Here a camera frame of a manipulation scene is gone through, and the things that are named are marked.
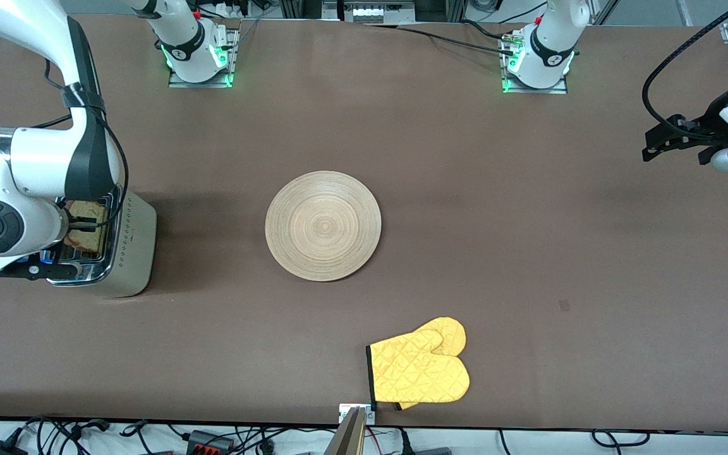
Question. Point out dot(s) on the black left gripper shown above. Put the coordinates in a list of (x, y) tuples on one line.
[(711, 121)]

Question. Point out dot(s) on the brown bread slice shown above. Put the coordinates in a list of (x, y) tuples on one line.
[(89, 243)]

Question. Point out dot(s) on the round wooden plate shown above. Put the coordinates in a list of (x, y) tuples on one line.
[(323, 226)]

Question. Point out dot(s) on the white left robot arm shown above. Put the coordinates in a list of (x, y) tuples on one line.
[(550, 44)]

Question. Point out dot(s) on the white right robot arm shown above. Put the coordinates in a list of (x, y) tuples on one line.
[(23, 164)]

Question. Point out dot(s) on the silver two-slot toaster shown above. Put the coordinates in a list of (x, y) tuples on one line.
[(136, 253)]

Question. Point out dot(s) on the black power adapter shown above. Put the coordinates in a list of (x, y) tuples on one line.
[(0, 450)]

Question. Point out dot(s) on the black connector with orange levers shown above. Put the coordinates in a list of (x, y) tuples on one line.
[(209, 441)]

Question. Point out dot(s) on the white terminal block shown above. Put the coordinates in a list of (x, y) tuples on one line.
[(370, 14)]

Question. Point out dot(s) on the yellow quilted oven mitt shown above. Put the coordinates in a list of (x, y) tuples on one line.
[(418, 373)]

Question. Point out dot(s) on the flat black adapter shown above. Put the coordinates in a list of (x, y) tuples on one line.
[(430, 451)]

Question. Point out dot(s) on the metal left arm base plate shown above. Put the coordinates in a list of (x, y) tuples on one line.
[(560, 90)]

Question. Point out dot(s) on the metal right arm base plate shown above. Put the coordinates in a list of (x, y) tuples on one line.
[(177, 82)]

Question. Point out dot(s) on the small metal clamp bracket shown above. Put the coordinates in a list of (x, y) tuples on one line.
[(345, 412)]

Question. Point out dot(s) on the tan camera mount post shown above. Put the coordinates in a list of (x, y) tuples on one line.
[(348, 439)]

